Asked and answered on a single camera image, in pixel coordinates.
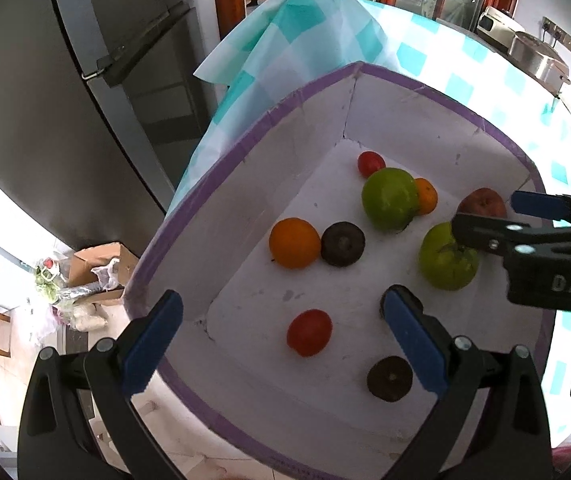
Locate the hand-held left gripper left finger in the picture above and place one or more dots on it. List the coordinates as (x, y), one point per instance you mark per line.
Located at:
(153, 342)

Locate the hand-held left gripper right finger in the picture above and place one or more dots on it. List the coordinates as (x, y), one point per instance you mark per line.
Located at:
(415, 347)

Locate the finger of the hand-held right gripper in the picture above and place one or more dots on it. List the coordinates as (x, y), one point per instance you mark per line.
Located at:
(475, 230)
(535, 203)

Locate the large green tomato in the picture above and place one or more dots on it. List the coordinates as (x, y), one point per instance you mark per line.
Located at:
(389, 199)

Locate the small red tomato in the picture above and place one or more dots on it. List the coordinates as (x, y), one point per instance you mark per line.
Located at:
(371, 163)

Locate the white box with purple rim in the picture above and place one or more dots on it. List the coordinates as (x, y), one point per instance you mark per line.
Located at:
(265, 160)

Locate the reddish brown apple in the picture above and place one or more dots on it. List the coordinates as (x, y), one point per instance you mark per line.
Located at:
(483, 202)

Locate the dark mangosteen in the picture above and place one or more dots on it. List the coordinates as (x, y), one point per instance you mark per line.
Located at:
(406, 291)
(390, 378)
(343, 243)

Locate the small orange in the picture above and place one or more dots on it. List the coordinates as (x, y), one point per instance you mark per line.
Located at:
(428, 197)

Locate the white plastic bag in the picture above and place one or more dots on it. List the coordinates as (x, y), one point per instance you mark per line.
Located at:
(105, 272)

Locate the open cardboard box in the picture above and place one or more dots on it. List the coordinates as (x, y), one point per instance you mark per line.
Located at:
(83, 265)

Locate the bag of vegetables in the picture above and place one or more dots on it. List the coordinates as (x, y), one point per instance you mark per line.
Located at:
(48, 277)

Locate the steel pot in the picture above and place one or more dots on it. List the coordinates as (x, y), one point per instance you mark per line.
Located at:
(538, 57)

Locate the large orange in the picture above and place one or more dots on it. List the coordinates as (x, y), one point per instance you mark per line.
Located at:
(294, 242)

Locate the white kitchen appliance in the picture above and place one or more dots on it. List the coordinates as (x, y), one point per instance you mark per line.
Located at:
(498, 25)

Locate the grey refrigerator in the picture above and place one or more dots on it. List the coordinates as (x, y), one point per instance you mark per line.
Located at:
(40, 110)

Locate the teal checked tablecloth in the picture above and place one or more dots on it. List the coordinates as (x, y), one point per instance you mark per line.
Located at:
(315, 25)

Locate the wall socket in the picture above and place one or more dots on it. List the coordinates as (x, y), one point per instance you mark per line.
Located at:
(558, 35)

